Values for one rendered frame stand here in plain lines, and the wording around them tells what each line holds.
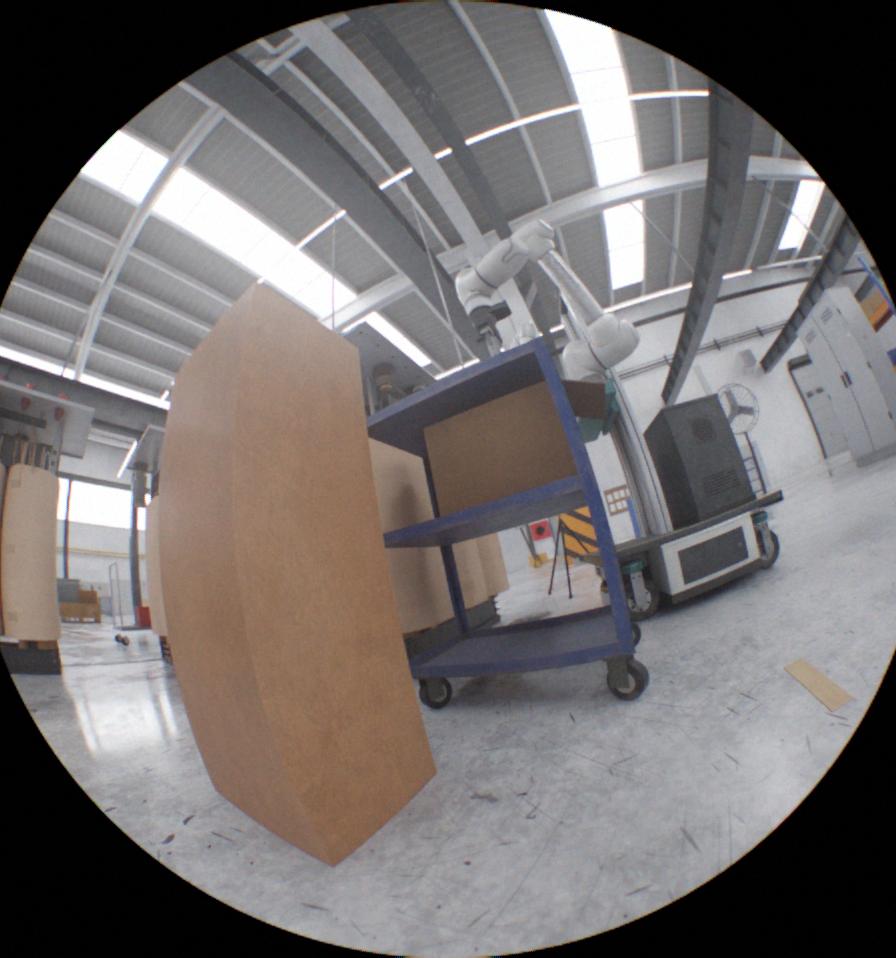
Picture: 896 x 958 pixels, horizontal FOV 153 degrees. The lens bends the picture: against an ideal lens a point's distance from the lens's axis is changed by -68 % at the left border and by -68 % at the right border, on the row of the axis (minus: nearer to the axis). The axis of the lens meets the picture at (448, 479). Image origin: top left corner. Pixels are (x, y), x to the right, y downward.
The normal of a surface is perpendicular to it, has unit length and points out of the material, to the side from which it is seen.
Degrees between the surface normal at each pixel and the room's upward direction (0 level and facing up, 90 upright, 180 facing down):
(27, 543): 90
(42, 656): 90
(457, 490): 90
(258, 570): 90
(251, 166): 174
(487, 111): 174
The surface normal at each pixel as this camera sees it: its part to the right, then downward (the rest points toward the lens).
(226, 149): 0.11, 0.97
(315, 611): 0.88, -0.29
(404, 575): 0.36, -0.33
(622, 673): -0.82, 0.01
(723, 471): -0.29, -0.21
